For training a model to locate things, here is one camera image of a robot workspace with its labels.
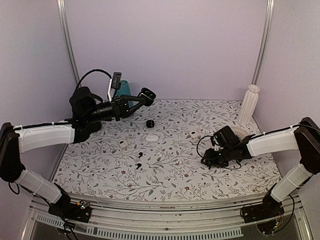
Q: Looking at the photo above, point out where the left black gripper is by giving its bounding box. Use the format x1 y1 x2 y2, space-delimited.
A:
84 93 146 123

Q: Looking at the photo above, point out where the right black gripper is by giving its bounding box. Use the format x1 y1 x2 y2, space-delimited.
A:
201 146 234 168

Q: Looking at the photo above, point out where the black gold-trim charging case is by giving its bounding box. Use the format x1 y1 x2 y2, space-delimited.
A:
138 87 156 107

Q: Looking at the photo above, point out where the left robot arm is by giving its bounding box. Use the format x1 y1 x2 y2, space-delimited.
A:
0 86 156 223

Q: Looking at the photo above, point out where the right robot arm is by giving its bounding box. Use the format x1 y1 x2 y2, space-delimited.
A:
200 117 320 223

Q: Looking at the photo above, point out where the small black charging case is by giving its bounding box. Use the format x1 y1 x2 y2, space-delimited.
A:
146 119 155 128

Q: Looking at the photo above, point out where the cream case right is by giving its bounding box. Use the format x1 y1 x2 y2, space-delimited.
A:
189 130 200 139

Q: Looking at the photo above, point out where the cream case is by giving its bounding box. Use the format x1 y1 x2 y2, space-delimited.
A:
189 130 200 139
118 139 128 149

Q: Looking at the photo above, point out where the white oval charging case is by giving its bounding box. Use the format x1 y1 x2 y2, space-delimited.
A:
145 135 159 142

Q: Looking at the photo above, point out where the cream case left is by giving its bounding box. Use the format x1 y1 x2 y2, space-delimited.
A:
118 139 128 149

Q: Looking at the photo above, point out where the teal tapered vase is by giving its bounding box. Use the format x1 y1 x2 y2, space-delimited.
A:
116 80 131 97

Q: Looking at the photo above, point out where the swirl patterned plate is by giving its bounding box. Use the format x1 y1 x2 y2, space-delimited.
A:
230 126 255 141

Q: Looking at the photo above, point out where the white ribbed vase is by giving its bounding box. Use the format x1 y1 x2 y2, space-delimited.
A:
238 84 261 125

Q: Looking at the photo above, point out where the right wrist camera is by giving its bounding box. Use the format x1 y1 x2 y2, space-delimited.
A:
210 136 220 151

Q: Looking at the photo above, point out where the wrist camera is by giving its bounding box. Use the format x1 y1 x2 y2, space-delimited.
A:
107 72 122 102
210 136 220 151

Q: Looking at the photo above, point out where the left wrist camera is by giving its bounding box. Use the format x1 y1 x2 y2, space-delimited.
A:
107 72 122 102

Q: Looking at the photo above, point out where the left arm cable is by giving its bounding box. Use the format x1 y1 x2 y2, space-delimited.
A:
74 69 112 91

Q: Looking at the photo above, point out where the aluminium front rail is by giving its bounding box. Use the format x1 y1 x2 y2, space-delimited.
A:
21 194 315 240

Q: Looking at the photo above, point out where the left aluminium post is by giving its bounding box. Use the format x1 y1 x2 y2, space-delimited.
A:
56 0 81 87

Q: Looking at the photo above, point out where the aluminium post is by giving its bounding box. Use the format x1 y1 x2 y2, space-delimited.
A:
251 0 275 85
56 0 81 87

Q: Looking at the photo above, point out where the right aluminium post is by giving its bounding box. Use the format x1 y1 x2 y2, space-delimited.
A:
251 0 275 85

